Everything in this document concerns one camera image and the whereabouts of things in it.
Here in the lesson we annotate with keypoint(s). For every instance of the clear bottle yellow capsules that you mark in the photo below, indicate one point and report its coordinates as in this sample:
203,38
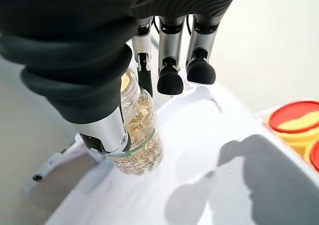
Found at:
143,140

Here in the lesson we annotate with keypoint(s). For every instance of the white medical cart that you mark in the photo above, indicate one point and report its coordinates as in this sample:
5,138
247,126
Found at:
199,140

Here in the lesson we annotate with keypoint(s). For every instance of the right robot hand black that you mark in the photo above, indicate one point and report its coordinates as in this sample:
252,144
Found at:
74,40

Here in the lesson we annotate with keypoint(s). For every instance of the yellow sharps container red lid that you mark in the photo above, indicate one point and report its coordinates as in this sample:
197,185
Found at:
314,155
296,120

